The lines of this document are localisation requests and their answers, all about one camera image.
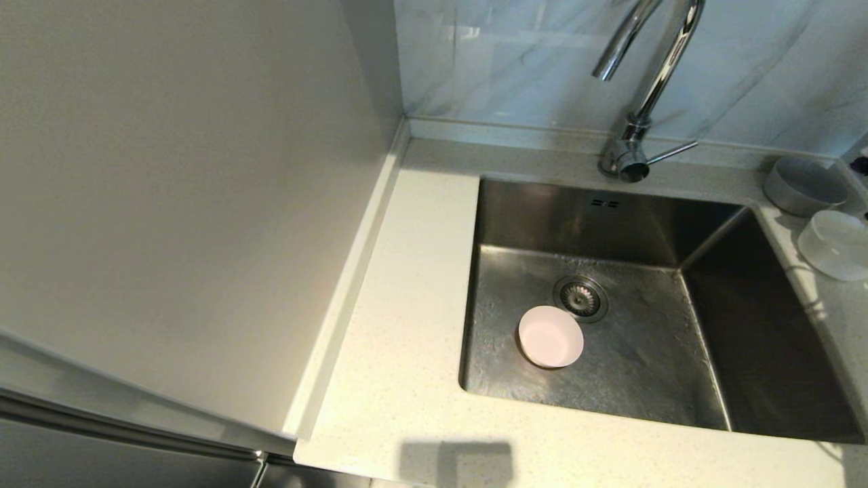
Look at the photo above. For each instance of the tissue-wrapped right gripper finger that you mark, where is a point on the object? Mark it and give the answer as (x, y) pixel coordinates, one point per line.
(862, 163)

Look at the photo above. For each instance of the pale grey bowl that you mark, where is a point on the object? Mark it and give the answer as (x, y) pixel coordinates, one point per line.
(805, 186)

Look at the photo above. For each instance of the white bowl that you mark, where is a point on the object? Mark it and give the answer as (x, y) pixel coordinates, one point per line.
(835, 245)

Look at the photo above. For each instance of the chrome gooseneck faucet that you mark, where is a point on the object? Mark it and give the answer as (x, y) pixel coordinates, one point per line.
(668, 61)

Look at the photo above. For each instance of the pink bowl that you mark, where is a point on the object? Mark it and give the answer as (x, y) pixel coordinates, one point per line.
(550, 337)

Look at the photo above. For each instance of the stainless steel sink basin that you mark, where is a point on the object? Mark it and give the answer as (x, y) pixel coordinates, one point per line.
(644, 366)

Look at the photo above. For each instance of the round metal drain strainer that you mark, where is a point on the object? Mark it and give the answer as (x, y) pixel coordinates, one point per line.
(582, 297)

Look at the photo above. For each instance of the grey base cabinet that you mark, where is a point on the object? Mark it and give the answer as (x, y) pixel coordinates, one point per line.
(312, 478)

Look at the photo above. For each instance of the tall cabinet unit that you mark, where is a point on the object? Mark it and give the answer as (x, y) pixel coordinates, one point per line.
(169, 203)

